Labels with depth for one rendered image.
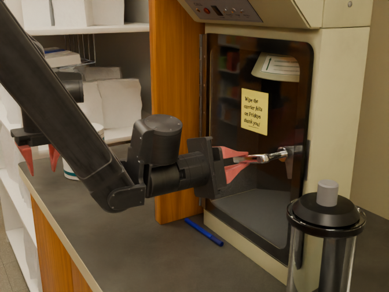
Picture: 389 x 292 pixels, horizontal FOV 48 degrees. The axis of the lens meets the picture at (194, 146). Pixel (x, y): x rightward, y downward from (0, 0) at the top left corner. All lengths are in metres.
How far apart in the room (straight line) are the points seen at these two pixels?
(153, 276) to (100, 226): 0.24
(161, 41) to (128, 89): 1.01
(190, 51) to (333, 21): 0.38
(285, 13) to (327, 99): 0.15
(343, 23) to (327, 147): 0.20
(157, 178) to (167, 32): 0.39
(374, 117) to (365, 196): 0.22
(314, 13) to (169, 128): 0.27
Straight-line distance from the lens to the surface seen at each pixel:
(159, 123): 0.64
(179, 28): 0.97
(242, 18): 0.78
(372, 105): 1.18
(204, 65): 0.93
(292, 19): 0.68
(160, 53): 0.95
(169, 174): 0.67
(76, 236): 1.05
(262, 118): 0.79
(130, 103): 1.95
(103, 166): 0.60
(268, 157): 0.73
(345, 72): 0.75
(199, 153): 0.71
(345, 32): 0.73
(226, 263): 0.92
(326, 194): 0.62
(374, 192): 1.23
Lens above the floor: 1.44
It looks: 18 degrees down
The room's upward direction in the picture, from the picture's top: straight up
